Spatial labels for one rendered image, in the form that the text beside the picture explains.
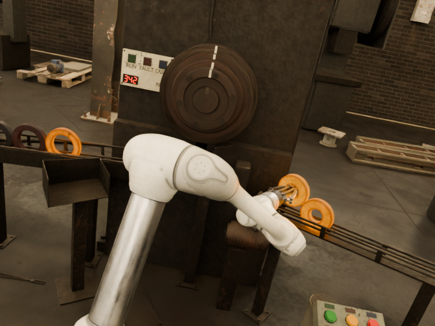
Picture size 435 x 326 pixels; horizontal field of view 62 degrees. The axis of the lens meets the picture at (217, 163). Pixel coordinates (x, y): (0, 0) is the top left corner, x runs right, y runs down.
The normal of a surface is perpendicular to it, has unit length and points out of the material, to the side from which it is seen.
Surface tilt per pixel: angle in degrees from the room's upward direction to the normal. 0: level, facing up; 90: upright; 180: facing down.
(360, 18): 92
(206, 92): 90
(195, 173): 53
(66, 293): 0
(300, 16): 90
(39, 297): 0
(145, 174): 70
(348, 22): 92
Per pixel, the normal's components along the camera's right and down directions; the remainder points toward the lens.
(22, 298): 0.18, -0.91
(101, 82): -0.11, 0.37
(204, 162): -0.20, -0.17
